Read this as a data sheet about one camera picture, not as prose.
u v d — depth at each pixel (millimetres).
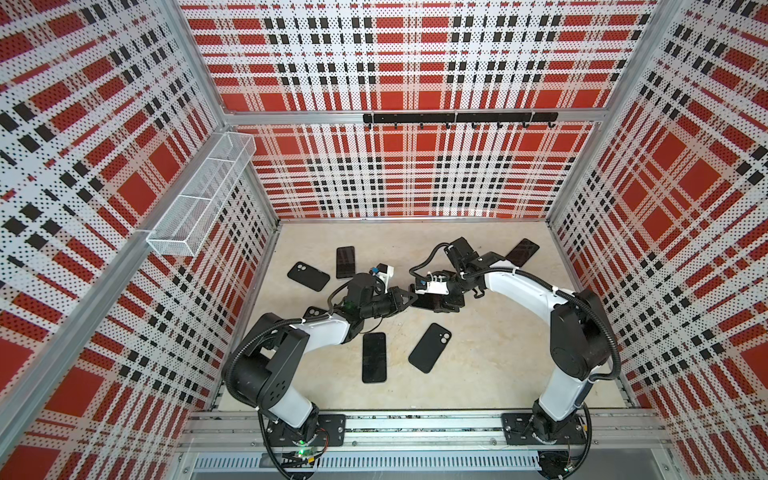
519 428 734
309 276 1051
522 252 1142
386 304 776
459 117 886
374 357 858
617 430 750
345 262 1223
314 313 937
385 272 822
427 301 820
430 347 883
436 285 768
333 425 738
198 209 734
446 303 783
